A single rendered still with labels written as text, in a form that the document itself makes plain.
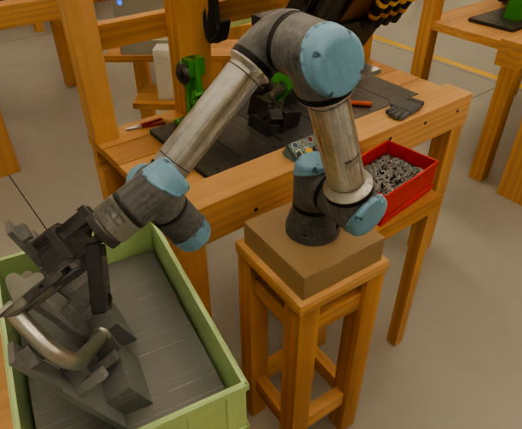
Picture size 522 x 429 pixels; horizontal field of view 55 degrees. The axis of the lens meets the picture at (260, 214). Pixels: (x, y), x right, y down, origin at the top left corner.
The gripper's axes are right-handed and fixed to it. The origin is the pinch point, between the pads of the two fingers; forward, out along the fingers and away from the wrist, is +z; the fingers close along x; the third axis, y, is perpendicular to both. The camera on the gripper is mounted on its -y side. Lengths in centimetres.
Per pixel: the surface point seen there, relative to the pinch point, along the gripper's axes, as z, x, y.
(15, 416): 16.1, -9.6, -12.9
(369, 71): -109, -92, 5
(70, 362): -0.8, -1.9, -11.7
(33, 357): 2.2, 0.8, -7.4
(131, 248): -10, -59, 4
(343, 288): -49, -50, -41
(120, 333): -0.8, -32.4, -12.8
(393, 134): -108, -110, -18
